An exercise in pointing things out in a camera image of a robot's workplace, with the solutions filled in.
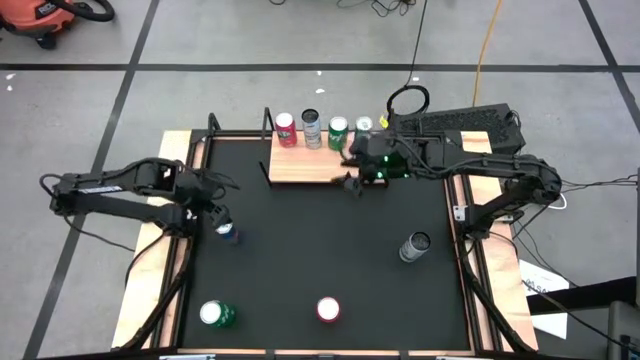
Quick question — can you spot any black hanging cable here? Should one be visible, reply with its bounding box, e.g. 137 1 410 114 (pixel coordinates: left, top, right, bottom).
385 0 432 119

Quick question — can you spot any black metal beam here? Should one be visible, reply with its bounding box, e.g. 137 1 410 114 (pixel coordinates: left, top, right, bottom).
524 276 640 317

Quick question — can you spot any black table frame strut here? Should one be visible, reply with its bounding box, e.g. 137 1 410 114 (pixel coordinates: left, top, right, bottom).
458 239 532 352
119 239 199 351

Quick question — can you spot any black floor cable bundle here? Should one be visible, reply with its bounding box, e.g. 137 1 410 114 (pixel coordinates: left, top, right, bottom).
267 0 419 19

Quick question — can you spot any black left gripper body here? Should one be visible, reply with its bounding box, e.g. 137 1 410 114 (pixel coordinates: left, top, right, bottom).
192 172 226 214

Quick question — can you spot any green Sprite can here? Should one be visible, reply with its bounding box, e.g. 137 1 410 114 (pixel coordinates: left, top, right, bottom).
327 115 350 152
198 299 237 330

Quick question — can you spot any black table mat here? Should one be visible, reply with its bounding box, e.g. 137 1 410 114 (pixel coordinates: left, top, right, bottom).
179 137 474 351

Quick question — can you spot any black vacuum hose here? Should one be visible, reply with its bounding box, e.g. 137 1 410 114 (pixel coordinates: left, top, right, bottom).
49 0 116 24

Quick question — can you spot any orange shop vacuum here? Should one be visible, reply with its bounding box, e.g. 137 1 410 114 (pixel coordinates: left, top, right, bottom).
0 0 76 50

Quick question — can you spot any white Celsius Arctic Vibe can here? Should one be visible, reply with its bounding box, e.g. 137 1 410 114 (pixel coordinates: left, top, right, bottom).
300 108 324 151
398 230 432 264

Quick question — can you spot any blue silver Red Bull can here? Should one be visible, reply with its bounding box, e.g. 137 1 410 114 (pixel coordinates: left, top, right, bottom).
214 222 241 247
353 115 375 141

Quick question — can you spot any wooden shelf black metal frame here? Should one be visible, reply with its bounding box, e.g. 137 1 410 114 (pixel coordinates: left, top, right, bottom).
258 106 401 190

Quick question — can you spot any yellow hanging cable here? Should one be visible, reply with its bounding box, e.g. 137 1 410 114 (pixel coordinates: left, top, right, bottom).
471 0 504 109

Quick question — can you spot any grey equipment box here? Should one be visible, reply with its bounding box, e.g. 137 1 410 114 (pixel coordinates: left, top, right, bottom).
606 299 640 360

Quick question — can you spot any red Fanta strawberry can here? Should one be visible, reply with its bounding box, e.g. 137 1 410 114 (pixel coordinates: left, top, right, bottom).
315 296 342 324
273 111 299 149

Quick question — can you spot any white paper sheet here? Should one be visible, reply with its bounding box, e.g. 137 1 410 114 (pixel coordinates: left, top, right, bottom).
518 258 571 341

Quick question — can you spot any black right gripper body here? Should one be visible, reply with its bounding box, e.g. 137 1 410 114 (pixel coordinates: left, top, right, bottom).
348 134 416 182

